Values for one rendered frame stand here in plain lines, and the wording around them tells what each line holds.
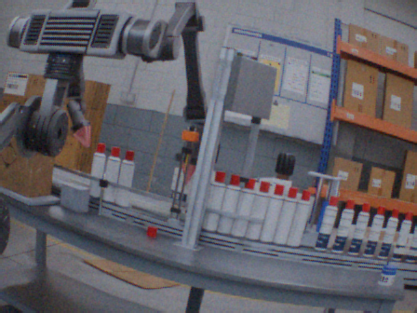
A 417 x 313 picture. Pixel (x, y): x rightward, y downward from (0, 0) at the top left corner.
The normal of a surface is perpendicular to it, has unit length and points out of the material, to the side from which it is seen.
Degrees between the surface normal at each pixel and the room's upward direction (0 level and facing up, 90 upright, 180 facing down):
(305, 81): 90
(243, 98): 90
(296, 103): 90
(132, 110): 90
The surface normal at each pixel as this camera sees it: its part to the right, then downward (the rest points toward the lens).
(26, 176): -0.22, 0.01
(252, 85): 0.61, 0.17
